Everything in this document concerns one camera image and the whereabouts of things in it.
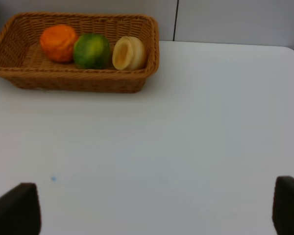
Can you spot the orange peeled mandarin toy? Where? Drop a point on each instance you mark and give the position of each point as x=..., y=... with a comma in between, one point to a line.
x=57, y=42

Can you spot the green lime fruit toy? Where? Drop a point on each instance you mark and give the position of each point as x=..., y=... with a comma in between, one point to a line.
x=91, y=51

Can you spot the light orange wicker basket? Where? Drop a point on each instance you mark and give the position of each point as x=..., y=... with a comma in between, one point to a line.
x=23, y=63

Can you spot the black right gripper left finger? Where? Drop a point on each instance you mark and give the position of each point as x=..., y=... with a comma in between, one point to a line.
x=20, y=212

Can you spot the red yellow peach toy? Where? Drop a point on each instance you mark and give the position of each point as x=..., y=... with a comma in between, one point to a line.
x=129, y=54

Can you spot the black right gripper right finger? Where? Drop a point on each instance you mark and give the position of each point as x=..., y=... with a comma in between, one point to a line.
x=283, y=205

